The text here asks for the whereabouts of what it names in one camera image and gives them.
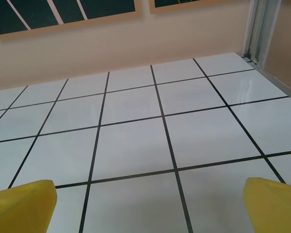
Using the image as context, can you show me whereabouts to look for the pink flower stems wall panel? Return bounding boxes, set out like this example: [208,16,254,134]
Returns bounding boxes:
[0,0,143,41]

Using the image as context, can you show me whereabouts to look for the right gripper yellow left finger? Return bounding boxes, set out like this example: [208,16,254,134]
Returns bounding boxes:
[0,179,58,233]

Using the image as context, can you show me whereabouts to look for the beige disc wall panel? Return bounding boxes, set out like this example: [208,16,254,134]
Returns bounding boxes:
[149,0,235,15]

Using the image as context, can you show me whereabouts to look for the aluminium frame post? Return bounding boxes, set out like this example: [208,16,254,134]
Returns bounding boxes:
[243,0,282,64]

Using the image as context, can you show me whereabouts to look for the aluminium side rail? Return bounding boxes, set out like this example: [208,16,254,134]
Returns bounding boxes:
[241,53,291,107]

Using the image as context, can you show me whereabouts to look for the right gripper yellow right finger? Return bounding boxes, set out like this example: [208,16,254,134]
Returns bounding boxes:
[243,177,291,233]

